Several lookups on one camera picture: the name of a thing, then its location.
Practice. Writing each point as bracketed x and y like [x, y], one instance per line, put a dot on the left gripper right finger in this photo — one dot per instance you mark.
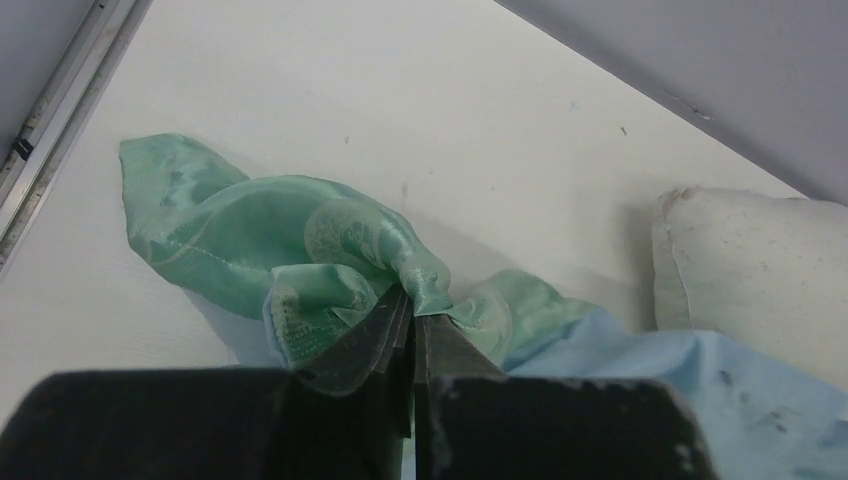
[473, 421]

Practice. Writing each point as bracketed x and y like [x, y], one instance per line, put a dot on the aluminium frame rail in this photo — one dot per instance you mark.
[60, 111]

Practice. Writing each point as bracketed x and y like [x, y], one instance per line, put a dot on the white pillow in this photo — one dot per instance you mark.
[770, 273]

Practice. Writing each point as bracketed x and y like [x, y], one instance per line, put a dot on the green and blue pillowcase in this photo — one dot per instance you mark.
[311, 257]

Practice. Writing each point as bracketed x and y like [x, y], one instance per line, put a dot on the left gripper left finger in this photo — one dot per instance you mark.
[343, 415]

